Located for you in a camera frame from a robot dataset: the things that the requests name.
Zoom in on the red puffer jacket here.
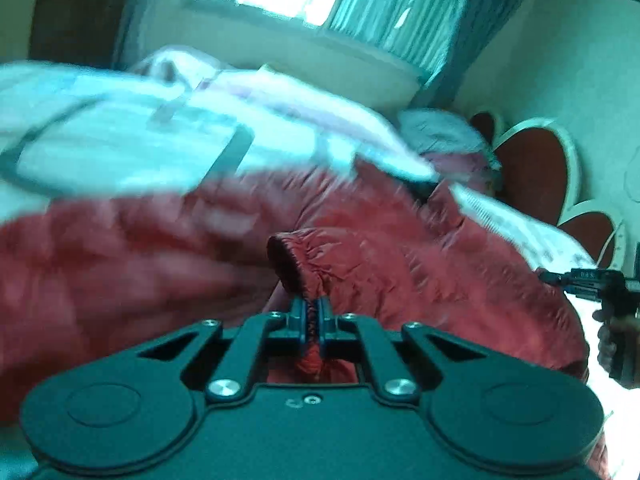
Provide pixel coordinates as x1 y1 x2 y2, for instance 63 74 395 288
0 158 612 480

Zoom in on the person's right hand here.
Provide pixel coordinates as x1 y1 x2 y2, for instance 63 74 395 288
592 310 639 389

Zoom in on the red heart-shaped headboard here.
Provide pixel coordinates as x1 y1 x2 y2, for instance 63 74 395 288
469 110 627 270

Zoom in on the folded grey pink bedding pile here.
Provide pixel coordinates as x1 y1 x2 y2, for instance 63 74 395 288
397 108 503 195

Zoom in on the patterned white bed cover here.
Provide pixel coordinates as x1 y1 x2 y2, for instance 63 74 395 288
0 58 640 480

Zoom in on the pink crumpled blanket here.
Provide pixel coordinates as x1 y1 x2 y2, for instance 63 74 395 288
128 46 387 126

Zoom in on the teal curtain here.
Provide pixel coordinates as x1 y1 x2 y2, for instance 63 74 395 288
414 0 544 109

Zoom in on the dark wooden wardrobe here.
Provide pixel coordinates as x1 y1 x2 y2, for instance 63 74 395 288
28 0 126 68

